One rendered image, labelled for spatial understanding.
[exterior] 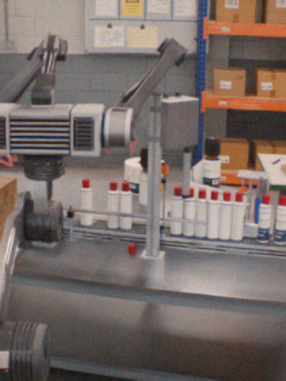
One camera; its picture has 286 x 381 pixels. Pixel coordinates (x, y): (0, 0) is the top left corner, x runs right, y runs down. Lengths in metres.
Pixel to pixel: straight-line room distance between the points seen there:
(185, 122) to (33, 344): 1.18
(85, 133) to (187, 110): 0.65
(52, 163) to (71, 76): 5.12
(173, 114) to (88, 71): 4.67
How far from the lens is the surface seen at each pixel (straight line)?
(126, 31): 7.08
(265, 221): 2.86
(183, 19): 7.05
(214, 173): 3.44
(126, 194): 2.93
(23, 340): 1.96
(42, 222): 2.27
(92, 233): 3.00
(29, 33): 7.36
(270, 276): 2.70
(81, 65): 7.29
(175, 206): 2.90
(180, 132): 2.70
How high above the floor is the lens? 1.92
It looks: 17 degrees down
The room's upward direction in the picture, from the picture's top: 1 degrees clockwise
